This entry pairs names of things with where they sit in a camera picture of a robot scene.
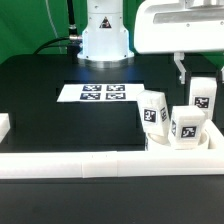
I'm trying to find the grey thin cable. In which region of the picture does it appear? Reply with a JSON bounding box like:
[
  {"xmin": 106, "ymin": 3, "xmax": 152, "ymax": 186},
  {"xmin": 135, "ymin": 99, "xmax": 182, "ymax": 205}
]
[{"xmin": 44, "ymin": 0, "xmax": 64, "ymax": 55}]

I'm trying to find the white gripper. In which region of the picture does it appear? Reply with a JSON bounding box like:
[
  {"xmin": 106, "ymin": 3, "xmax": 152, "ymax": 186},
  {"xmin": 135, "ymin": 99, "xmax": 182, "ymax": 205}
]
[{"xmin": 134, "ymin": 0, "xmax": 224, "ymax": 84}]

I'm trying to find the white marker sheet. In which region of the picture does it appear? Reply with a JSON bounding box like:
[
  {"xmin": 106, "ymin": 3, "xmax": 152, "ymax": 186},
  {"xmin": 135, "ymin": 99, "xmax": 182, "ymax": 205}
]
[{"xmin": 57, "ymin": 83, "xmax": 144, "ymax": 103}]

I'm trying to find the white U-shaped fence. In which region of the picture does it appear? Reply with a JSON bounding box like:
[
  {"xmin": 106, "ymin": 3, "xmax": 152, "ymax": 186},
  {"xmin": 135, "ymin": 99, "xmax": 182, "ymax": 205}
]
[{"xmin": 0, "ymin": 120, "xmax": 224, "ymax": 179}]

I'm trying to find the black cable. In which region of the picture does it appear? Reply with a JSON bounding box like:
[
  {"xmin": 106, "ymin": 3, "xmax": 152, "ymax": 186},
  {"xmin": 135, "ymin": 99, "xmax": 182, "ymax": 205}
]
[{"xmin": 32, "ymin": 0, "xmax": 83, "ymax": 56}]

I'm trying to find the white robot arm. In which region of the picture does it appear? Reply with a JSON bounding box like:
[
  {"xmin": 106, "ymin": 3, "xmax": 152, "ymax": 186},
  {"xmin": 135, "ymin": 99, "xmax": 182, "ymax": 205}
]
[{"xmin": 78, "ymin": 0, "xmax": 224, "ymax": 80}]

